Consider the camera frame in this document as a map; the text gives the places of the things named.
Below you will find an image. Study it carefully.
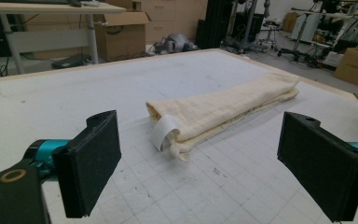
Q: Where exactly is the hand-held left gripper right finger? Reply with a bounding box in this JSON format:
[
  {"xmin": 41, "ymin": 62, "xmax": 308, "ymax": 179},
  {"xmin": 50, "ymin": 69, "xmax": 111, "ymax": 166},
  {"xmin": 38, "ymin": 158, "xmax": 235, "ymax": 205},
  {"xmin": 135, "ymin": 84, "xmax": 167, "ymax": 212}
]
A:
[{"xmin": 277, "ymin": 111, "xmax": 358, "ymax": 223}]

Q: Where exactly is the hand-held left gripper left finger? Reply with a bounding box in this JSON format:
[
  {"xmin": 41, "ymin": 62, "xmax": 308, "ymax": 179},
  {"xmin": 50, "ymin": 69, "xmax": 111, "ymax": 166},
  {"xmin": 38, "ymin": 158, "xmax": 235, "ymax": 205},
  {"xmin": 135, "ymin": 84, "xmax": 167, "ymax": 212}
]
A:
[{"xmin": 23, "ymin": 109, "xmax": 122, "ymax": 219}]

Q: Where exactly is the wheeled stand base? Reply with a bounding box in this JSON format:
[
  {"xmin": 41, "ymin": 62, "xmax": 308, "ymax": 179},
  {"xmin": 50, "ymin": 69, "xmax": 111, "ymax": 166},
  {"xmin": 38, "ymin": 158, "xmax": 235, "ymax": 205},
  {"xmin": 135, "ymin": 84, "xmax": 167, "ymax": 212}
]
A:
[{"xmin": 277, "ymin": 12, "xmax": 316, "ymax": 63}]

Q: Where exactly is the open cardboard box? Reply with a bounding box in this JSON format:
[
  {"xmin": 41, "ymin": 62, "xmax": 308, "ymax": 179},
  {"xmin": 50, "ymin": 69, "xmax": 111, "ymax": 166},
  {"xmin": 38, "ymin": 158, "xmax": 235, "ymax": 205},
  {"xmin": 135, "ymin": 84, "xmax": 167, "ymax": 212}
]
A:
[{"xmin": 94, "ymin": 11, "xmax": 151, "ymax": 63}]

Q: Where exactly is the black flat floor object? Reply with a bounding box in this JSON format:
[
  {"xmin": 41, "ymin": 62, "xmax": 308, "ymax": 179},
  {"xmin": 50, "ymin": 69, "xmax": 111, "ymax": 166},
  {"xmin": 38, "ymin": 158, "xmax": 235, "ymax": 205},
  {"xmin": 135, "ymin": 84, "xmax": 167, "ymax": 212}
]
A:
[{"xmin": 50, "ymin": 53, "xmax": 92, "ymax": 70}]

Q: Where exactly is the small cardboard box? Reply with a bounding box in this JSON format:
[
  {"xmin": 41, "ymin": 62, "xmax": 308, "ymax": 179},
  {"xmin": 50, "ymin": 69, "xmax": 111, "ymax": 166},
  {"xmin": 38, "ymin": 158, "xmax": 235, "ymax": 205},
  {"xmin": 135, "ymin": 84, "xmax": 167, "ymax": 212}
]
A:
[{"xmin": 333, "ymin": 47, "xmax": 358, "ymax": 90}]

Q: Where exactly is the white desk with metal legs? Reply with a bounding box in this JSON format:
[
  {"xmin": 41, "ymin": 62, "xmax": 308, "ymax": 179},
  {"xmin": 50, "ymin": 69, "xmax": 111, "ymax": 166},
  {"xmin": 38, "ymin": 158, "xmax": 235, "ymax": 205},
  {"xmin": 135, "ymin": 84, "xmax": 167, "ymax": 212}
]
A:
[{"xmin": 0, "ymin": 0, "xmax": 127, "ymax": 75}]

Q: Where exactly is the cream towel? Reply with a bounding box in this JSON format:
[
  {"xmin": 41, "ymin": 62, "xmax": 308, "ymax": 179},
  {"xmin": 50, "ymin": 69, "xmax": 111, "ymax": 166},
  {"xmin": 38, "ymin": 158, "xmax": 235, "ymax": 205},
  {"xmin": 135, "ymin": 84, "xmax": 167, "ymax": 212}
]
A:
[{"xmin": 145, "ymin": 72, "xmax": 301, "ymax": 162}]

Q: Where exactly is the black metal stand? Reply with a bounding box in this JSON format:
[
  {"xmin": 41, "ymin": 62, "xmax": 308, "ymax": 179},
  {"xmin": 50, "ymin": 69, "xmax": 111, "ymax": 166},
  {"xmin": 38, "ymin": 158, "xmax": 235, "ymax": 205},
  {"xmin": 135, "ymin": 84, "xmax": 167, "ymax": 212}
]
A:
[{"xmin": 222, "ymin": 0, "xmax": 269, "ymax": 52}]

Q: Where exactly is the white grid mat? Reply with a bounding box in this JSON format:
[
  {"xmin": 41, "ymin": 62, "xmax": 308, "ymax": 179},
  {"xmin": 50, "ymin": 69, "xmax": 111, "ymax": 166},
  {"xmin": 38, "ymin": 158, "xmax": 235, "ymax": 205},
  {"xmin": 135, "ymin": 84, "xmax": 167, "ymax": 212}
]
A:
[{"xmin": 0, "ymin": 49, "xmax": 358, "ymax": 224}]

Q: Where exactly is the grey robot device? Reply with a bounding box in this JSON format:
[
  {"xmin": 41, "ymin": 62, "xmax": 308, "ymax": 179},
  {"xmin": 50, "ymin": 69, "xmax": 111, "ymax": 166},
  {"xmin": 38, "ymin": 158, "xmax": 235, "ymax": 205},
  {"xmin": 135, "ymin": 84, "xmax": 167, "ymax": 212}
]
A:
[{"xmin": 153, "ymin": 33, "xmax": 199, "ymax": 55}]

